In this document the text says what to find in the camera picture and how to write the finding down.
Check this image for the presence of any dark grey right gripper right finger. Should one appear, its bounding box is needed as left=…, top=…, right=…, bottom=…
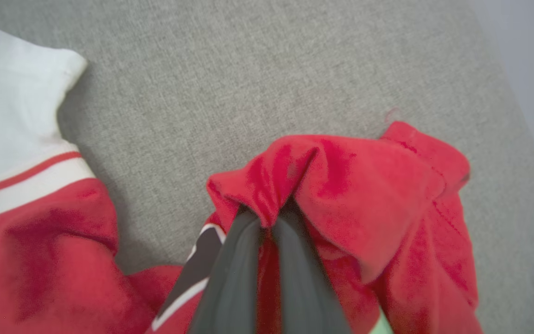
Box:
left=274, top=203, right=351, bottom=334

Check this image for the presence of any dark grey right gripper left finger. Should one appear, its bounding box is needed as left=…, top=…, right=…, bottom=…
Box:
left=188, top=211, right=261, bottom=334

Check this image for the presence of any red and white shirt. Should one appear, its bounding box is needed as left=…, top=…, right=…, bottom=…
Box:
left=0, top=19, right=483, bottom=334

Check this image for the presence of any beige fabric cloth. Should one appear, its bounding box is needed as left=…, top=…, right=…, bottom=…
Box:
left=0, top=0, right=534, bottom=334

